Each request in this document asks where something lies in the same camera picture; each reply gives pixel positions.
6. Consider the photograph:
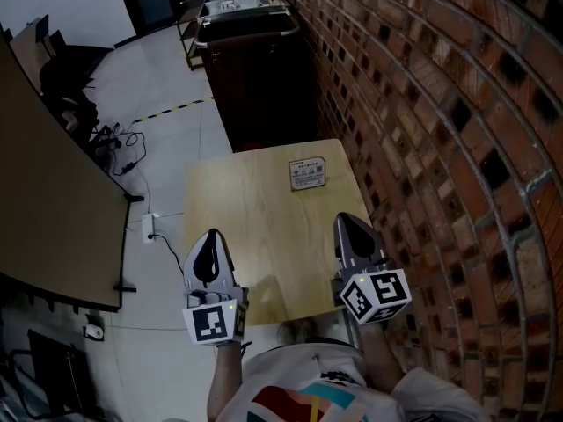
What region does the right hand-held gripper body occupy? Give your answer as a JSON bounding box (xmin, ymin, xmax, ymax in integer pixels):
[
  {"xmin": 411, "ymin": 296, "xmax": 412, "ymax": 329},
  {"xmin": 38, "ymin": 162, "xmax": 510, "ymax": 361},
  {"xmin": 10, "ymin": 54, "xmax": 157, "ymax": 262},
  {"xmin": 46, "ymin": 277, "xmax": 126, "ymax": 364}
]
[{"xmin": 330, "ymin": 257, "xmax": 413, "ymax": 326}]

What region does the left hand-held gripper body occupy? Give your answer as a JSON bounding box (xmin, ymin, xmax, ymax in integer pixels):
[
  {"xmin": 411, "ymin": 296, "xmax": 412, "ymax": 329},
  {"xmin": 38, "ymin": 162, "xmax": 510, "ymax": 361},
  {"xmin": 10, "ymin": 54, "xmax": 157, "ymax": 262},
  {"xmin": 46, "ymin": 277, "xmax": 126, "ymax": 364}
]
[{"xmin": 181, "ymin": 285, "xmax": 251, "ymax": 347}]

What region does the person's right forearm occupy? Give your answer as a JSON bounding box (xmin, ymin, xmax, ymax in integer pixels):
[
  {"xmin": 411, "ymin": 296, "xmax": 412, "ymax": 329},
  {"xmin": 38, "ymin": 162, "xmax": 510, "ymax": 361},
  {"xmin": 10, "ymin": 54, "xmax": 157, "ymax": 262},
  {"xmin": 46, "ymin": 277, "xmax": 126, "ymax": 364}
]
[{"xmin": 357, "ymin": 322, "xmax": 406, "ymax": 397}]

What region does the person's left forearm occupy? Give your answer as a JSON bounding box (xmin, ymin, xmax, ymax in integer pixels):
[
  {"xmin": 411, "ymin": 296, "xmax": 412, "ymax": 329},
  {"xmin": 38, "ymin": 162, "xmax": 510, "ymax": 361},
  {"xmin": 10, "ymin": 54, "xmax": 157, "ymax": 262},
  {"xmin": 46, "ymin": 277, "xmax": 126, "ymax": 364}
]
[{"xmin": 206, "ymin": 342, "xmax": 245, "ymax": 422}]

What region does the grey metal table leg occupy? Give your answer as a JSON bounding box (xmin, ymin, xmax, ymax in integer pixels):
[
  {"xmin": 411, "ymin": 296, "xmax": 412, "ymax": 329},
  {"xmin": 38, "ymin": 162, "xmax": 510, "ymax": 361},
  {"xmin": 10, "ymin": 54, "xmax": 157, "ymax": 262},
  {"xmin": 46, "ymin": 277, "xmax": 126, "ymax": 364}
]
[{"xmin": 344, "ymin": 309, "xmax": 364, "ymax": 352}]

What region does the white power strip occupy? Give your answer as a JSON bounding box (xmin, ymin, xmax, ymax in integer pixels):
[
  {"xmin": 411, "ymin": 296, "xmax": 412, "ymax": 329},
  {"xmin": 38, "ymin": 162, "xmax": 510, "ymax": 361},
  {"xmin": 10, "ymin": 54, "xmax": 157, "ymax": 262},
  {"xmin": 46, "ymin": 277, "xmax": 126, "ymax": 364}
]
[{"xmin": 141, "ymin": 212, "xmax": 161, "ymax": 245}]

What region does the person's shoe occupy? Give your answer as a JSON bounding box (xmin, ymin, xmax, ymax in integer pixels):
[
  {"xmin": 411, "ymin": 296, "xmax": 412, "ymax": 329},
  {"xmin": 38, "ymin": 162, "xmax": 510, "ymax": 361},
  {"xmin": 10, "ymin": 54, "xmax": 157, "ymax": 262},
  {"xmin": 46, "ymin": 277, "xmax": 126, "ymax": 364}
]
[{"xmin": 276, "ymin": 318, "xmax": 316, "ymax": 347}]

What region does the person's white printed shirt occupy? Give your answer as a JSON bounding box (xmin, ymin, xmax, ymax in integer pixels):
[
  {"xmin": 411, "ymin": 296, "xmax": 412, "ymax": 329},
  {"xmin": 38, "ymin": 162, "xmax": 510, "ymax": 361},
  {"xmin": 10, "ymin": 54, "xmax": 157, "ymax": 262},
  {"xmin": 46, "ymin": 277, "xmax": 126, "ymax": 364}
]
[{"xmin": 217, "ymin": 342, "xmax": 490, "ymax": 422}]

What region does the large brown partition board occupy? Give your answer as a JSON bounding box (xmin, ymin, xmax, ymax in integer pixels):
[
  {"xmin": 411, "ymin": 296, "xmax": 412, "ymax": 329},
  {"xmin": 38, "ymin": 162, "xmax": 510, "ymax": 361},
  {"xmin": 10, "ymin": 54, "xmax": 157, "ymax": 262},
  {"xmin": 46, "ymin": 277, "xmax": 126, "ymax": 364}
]
[{"xmin": 0, "ymin": 21, "xmax": 145, "ymax": 314}]

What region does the dark brown service cart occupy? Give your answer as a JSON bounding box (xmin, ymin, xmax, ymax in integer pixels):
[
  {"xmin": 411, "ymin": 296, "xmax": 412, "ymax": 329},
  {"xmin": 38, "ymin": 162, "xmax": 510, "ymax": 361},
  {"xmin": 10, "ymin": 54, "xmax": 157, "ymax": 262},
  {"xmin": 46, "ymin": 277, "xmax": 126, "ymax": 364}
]
[{"xmin": 193, "ymin": 8, "xmax": 320, "ymax": 154}]

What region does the black office chair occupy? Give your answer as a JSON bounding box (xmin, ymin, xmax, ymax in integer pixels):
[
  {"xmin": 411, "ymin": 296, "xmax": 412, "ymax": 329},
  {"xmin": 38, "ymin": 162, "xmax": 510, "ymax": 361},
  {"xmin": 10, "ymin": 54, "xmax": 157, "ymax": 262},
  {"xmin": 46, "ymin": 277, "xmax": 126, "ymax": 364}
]
[{"xmin": 39, "ymin": 56, "xmax": 122, "ymax": 149}]

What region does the white container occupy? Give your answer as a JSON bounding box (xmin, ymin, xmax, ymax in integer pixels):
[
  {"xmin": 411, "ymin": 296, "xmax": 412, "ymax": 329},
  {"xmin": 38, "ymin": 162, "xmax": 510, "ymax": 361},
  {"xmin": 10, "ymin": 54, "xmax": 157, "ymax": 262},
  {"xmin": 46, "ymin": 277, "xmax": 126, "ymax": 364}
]
[{"xmin": 206, "ymin": 0, "xmax": 266, "ymax": 13}]

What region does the small brown partition board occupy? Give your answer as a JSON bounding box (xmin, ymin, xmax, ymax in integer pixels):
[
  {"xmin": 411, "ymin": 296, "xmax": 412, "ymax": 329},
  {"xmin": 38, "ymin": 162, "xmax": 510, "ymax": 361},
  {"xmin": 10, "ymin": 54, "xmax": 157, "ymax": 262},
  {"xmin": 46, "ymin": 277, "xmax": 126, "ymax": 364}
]
[{"xmin": 8, "ymin": 15, "xmax": 52, "ymax": 92}]

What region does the black power cable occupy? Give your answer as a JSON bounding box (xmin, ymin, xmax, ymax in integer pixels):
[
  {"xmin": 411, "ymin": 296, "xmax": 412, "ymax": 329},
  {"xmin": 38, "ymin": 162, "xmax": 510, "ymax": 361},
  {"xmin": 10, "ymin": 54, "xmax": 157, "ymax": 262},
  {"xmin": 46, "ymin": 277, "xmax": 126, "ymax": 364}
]
[{"xmin": 150, "ymin": 232, "xmax": 186, "ymax": 277}]

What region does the black cable with adapter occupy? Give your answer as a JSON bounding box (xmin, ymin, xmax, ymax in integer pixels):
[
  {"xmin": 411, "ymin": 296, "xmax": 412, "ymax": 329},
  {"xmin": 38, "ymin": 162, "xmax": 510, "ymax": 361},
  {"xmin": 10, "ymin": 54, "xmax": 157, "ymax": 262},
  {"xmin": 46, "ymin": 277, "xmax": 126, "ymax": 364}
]
[{"xmin": 109, "ymin": 130, "xmax": 148, "ymax": 178}]

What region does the black metal frame chair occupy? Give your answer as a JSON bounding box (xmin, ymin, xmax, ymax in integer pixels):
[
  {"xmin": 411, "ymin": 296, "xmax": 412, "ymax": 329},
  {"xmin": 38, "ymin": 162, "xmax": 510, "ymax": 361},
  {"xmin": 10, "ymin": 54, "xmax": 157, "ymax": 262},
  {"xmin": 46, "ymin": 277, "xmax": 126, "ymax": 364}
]
[{"xmin": 0, "ymin": 327, "xmax": 112, "ymax": 422}]

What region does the metal frame trolley cart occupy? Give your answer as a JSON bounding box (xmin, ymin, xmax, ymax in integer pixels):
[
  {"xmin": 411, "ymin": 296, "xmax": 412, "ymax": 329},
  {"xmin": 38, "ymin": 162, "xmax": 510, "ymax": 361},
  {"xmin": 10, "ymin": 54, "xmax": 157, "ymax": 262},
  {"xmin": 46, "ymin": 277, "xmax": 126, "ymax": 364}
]
[{"xmin": 177, "ymin": 0, "xmax": 292, "ymax": 71}]

